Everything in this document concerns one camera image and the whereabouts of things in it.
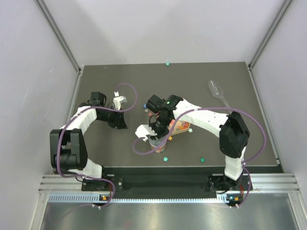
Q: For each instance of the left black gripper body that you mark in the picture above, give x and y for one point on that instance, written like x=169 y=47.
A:
x=117 y=119

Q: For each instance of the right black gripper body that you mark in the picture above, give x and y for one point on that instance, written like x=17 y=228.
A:
x=160 y=127

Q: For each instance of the clear plastic jar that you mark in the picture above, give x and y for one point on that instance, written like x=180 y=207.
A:
x=158 y=146

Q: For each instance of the tan tray translucent star candies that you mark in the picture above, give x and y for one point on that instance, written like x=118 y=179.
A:
x=181 y=127

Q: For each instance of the clear plastic scoop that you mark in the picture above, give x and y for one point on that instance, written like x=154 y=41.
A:
x=218 y=93

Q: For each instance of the clear round jar lid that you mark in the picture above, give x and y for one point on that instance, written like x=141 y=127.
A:
x=163 y=139

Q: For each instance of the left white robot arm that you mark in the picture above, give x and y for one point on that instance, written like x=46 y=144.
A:
x=67 y=144

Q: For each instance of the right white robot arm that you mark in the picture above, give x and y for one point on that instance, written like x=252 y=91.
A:
x=231 y=130

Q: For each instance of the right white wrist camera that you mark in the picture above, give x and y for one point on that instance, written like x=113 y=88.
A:
x=144 y=132

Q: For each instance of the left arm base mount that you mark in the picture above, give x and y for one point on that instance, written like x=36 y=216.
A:
x=99 y=186

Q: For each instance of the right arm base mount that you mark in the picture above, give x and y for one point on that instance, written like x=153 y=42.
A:
x=221 y=183

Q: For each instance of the white slotted cable duct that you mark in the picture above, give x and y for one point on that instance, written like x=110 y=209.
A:
x=101 y=199

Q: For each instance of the left aluminium corner post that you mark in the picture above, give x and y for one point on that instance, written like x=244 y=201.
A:
x=57 y=33

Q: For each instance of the aluminium corner post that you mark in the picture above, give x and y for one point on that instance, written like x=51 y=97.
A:
x=57 y=33
x=269 y=34

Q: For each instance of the aluminium front frame rail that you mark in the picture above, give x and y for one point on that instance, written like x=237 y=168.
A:
x=267 y=183

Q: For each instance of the right aluminium corner post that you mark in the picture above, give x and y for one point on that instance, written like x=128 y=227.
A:
x=269 y=34

